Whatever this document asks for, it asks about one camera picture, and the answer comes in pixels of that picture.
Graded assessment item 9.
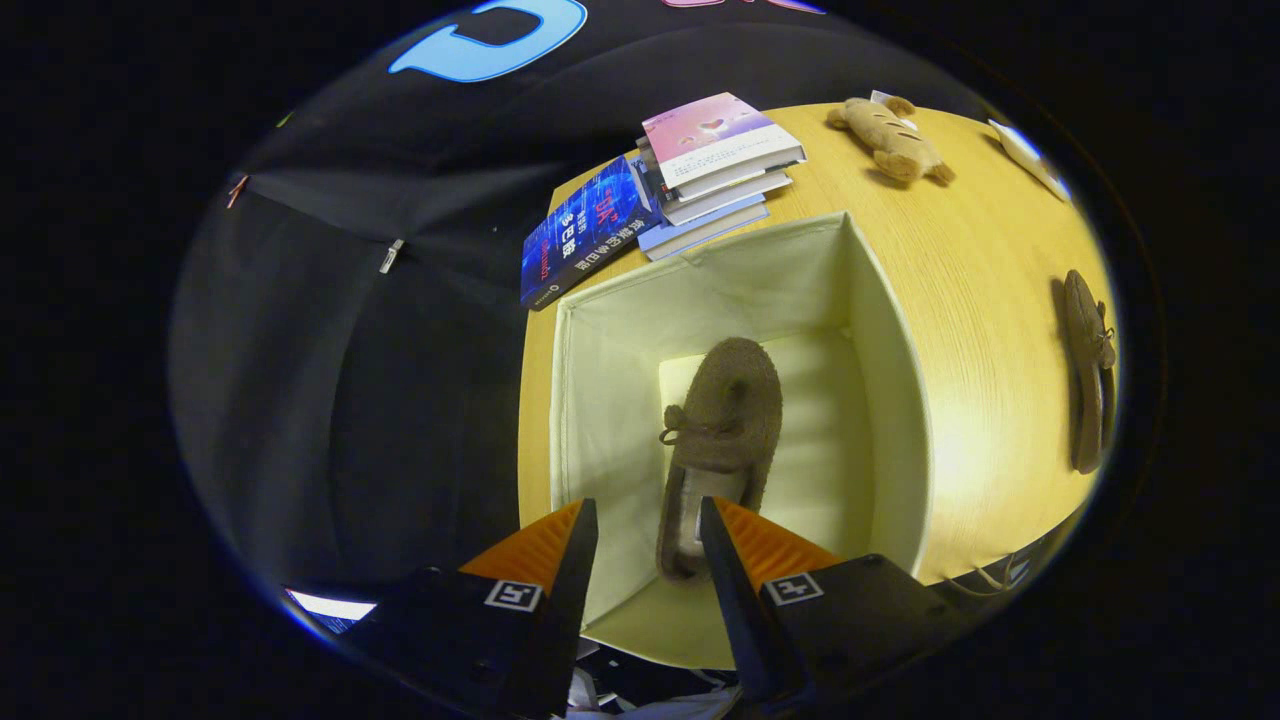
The tan plush toy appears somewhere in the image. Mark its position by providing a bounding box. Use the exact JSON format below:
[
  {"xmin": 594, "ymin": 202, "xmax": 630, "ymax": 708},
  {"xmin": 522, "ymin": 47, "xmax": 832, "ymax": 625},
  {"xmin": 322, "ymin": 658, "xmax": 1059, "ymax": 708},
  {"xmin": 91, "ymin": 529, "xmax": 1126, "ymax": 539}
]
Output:
[{"xmin": 826, "ymin": 95, "xmax": 954, "ymax": 186}]

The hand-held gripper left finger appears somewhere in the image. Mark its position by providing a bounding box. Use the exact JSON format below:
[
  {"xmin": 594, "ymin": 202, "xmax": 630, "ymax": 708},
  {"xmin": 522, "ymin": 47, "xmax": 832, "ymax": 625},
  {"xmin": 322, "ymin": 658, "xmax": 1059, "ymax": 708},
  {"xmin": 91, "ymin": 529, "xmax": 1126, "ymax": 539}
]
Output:
[{"xmin": 340, "ymin": 498, "xmax": 601, "ymax": 719}]

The black backdrop cloth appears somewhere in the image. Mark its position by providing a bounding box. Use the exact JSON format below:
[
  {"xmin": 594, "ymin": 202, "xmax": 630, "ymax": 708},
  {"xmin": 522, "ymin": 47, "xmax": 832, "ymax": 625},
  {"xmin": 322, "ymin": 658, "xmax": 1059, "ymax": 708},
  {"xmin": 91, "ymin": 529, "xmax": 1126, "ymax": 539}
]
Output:
[{"xmin": 170, "ymin": 0, "xmax": 1001, "ymax": 601}]

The grey white book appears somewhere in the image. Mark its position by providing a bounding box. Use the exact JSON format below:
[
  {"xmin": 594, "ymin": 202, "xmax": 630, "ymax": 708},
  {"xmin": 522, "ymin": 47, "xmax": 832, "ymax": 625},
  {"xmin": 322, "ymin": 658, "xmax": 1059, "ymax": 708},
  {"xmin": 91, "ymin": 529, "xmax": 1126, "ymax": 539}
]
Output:
[{"xmin": 640, "ymin": 140, "xmax": 794, "ymax": 227}]

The cream fabric storage box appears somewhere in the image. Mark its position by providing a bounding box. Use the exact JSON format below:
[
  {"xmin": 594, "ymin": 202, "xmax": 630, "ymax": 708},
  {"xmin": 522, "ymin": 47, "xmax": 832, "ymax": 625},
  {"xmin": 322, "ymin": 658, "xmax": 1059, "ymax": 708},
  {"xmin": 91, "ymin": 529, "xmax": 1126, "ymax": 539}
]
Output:
[{"xmin": 548, "ymin": 210, "xmax": 936, "ymax": 671}]

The pale blue book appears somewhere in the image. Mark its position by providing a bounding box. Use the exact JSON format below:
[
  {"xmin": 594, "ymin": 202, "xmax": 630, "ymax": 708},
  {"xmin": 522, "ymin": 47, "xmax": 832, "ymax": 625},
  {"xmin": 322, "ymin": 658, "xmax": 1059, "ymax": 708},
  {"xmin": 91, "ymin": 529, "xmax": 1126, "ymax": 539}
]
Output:
[{"xmin": 637, "ymin": 195, "xmax": 771, "ymax": 263}]

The pink book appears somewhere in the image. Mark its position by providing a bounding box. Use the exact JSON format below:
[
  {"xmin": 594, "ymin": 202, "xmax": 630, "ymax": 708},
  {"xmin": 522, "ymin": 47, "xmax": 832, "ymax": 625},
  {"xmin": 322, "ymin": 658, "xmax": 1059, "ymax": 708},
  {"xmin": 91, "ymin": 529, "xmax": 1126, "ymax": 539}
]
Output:
[{"xmin": 641, "ymin": 92, "xmax": 807, "ymax": 191}]

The brown fuzzy shoe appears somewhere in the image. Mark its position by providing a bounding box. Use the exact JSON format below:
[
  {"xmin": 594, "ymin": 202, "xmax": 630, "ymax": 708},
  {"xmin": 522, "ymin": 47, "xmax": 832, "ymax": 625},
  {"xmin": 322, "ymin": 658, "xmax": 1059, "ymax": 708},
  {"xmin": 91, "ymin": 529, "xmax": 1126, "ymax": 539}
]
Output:
[
  {"xmin": 655, "ymin": 337, "xmax": 784, "ymax": 583},
  {"xmin": 1062, "ymin": 269, "xmax": 1118, "ymax": 475}
]

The white tissue packet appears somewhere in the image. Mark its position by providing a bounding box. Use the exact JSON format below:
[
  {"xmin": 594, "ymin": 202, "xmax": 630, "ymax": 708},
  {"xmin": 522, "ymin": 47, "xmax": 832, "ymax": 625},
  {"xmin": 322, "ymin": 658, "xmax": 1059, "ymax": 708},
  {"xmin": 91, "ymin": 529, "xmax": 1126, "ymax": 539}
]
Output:
[{"xmin": 988, "ymin": 120, "xmax": 1073, "ymax": 203}]

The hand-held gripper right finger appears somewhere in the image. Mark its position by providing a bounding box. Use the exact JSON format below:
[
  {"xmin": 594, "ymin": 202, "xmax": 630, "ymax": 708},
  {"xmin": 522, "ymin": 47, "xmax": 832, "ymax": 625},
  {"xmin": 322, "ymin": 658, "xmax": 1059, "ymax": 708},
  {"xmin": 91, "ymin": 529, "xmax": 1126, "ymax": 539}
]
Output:
[{"xmin": 698, "ymin": 496, "xmax": 976, "ymax": 706}]

